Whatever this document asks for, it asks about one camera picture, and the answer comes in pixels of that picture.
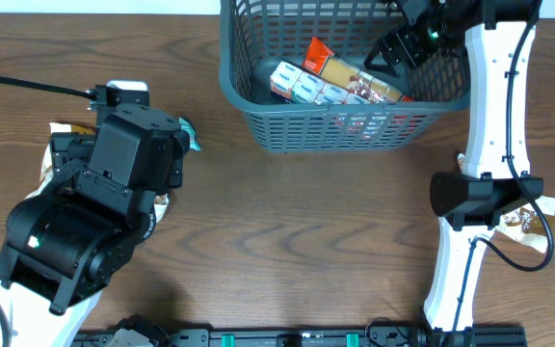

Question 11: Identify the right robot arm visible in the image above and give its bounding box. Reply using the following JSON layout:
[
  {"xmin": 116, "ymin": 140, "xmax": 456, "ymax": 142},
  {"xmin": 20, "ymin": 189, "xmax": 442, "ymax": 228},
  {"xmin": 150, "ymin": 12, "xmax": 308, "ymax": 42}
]
[{"xmin": 364, "ymin": 0, "xmax": 542, "ymax": 346}]

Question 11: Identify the orange pasta packet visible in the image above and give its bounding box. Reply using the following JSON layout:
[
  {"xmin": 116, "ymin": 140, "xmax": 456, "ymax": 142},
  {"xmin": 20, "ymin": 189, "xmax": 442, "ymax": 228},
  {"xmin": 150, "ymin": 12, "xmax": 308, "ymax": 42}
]
[{"xmin": 303, "ymin": 37, "xmax": 412, "ymax": 104}]

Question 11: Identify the teal snack packet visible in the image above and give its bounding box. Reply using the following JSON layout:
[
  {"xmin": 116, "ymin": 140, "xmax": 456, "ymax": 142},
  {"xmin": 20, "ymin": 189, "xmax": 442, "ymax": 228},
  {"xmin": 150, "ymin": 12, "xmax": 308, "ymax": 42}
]
[{"xmin": 179, "ymin": 117, "xmax": 201, "ymax": 151}]

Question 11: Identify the grey plastic basket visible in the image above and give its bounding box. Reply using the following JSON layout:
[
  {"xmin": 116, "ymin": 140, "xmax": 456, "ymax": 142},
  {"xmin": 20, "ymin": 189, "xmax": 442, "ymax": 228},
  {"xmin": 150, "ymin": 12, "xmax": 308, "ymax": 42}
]
[{"xmin": 220, "ymin": 0, "xmax": 470, "ymax": 152}]

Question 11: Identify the crumpled beige bag under arm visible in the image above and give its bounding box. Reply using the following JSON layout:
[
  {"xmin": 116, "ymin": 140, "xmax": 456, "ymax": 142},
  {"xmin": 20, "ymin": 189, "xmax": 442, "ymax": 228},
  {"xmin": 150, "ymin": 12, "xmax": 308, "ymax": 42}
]
[{"xmin": 153, "ymin": 195, "xmax": 170, "ymax": 224}]

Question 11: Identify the tissue multipack box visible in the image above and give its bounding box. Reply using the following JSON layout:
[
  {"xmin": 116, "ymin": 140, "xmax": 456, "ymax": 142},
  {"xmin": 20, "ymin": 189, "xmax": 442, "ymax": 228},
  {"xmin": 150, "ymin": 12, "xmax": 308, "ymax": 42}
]
[{"xmin": 269, "ymin": 61, "xmax": 385, "ymax": 105}]

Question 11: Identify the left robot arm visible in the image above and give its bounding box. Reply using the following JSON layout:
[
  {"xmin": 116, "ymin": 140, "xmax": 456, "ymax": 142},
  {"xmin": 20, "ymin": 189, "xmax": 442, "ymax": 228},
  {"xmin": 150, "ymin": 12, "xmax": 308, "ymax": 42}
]
[{"xmin": 0, "ymin": 104, "xmax": 191, "ymax": 346}]

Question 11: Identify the beige snack bag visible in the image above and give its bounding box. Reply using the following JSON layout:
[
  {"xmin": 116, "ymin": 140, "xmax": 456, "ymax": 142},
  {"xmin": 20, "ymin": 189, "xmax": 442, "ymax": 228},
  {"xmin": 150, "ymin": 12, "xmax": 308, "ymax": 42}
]
[
  {"xmin": 494, "ymin": 196, "xmax": 555, "ymax": 254},
  {"xmin": 25, "ymin": 122, "xmax": 95, "ymax": 199}
]

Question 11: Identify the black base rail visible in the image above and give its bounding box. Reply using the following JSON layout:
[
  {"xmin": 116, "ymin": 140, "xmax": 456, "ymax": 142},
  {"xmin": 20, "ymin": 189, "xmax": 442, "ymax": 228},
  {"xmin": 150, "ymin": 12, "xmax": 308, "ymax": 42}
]
[{"xmin": 71, "ymin": 314, "xmax": 528, "ymax": 347}]

